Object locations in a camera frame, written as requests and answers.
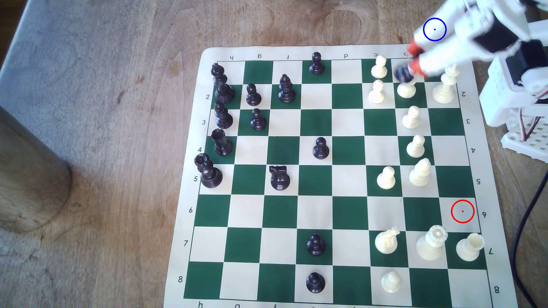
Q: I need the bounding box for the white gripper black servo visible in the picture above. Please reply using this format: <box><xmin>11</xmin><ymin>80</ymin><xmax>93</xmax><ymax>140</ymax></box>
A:
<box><xmin>406</xmin><ymin>0</ymin><xmax>532</xmax><ymax>80</ymax></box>

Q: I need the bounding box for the black pawn chess piece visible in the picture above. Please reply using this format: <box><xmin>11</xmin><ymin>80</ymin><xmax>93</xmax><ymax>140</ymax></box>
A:
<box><xmin>313</xmin><ymin>137</ymin><xmax>330</xmax><ymax>160</ymax></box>
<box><xmin>306</xmin><ymin>272</ymin><xmax>326</xmax><ymax>294</ymax></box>
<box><xmin>307</xmin><ymin>234</ymin><xmax>326</xmax><ymax>256</ymax></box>
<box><xmin>246</xmin><ymin>84</ymin><xmax>262</xmax><ymax>107</ymax></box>
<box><xmin>393</xmin><ymin>65</ymin><xmax>414</xmax><ymax>84</ymax></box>
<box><xmin>309</xmin><ymin>52</ymin><xmax>324</xmax><ymax>75</ymax></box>
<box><xmin>250</xmin><ymin>108</ymin><xmax>267</xmax><ymax>131</ymax></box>

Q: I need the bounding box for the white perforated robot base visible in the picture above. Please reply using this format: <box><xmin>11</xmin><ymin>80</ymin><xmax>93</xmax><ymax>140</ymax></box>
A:
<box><xmin>501</xmin><ymin>120</ymin><xmax>548</xmax><ymax>163</ymax></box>

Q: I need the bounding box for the white king chess piece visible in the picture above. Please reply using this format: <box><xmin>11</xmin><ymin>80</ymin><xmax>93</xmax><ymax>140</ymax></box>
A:
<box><xmin>432</xmin><ymin>64</ymin><xmax>461</xmax><ymax>104</ymax></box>

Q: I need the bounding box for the white bishop chess piece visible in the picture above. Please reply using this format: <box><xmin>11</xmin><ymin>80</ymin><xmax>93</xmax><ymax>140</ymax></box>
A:
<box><xmin>397</xmin><ymin>80</ymin><xmax>417</xmax><ymax>99</ymax></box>
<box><xmin>409</xmin><ymin>158</ymin><xmax>432</xmax><ymax>187</ymax></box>

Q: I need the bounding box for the white pawn chess piece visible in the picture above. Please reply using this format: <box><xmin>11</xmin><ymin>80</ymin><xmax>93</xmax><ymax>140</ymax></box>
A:
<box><xmin>381</xmin><ymin>271</ymin><xmax>401</xmax><ymax>294</ymax></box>
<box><xmin>371</xmin><ymin>55</ymin><xmax>388</xmax><ymax>79</ymax></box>
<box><xmin>368</xmin><ymin>80</ymin><xmax>385</xmax><ymax>104</ymax></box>
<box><xmin>377</xmin><ymin>166</ymin><xmax>396</xmax><ymax>190</ymax></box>
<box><xmin>406</xmin><ymin>135</ymin><xmax>426</xmax><ymax>158</ymax></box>
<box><xmin>402</xmin><ymin>106</ymin><xmax>420</xmax><ymax>130</ymax></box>

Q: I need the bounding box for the black bishop chess piece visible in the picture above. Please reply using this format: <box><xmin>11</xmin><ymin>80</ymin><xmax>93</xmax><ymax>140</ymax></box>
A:
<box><xmin>278</xmin><ymin>74</ymin><xmax>296</xmax><ymax>104</ymax></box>

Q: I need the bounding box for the white queen chess piece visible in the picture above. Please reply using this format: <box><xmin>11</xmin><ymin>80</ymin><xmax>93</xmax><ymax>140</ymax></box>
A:
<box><xmin>416</xmin><ymin>225</ymin><xmax>448</xmax><ymax>261</ymax></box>

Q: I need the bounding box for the white knight chess piece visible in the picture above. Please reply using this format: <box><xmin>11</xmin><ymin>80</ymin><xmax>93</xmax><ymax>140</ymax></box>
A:
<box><xmin>374</xmin><ymin>227</ymin><xmax>401</xmax><ymax>255</ymax></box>

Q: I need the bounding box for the white rook chess piece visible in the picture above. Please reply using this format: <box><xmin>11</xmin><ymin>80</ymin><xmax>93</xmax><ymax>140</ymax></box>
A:
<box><xmin>456</xmin><ymin>233</ymin><xmax>485</xmax><ymax>262</ymax></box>

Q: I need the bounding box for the green and white chess mat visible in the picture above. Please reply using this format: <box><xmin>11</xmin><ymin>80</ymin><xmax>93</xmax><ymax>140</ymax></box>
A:
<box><xmin>163</xmin><ymin>43</ymin><xmax>519</xmax><ymax>308</ymax></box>

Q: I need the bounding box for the black knight chess piece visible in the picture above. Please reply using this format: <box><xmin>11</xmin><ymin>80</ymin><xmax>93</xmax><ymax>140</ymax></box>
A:
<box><xmin>269</xmin><ymin>165</ymin><xmax>291</xmax><ymax>191</ymax></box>

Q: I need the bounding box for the black king chess piece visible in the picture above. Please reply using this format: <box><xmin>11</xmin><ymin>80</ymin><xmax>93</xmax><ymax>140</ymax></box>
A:
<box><xmin>211</xmin><ymin>63</ymin><xmax>235</xmax><ymax>103</ymax></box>

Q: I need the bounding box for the black rook chess piece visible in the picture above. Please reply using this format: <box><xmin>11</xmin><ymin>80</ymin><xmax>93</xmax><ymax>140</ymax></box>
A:
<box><xmin>211</xmin><ymin>129</ymin><xmax>233</xmax><ymax>156</ymax></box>

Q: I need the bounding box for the black bishop h3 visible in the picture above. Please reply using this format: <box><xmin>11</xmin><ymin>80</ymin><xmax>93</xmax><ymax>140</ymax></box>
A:
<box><xmin>213</xmin><ymin>102</ymin><xmax>234</xmax><ymax>129</ymax></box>

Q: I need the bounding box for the black queen h5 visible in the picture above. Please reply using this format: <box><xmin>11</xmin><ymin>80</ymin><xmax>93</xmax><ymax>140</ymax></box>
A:
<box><xmin>194</xmin><ymin>153</ymin><xmax>223</xmax><ymax>189</ymax></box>

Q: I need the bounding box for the black cable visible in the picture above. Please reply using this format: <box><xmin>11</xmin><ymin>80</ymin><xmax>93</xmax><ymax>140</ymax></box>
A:
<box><xmin>510</xmin><ymin>170</ymin><xmax>548</xmax><ymax>308</ymax></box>

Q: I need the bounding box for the round wooden post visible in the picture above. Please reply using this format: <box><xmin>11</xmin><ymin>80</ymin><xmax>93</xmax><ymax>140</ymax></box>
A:
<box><xmin>0</xmin><ymin>105</ymin><xmax>72</xmax><ymax>234</ymax></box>

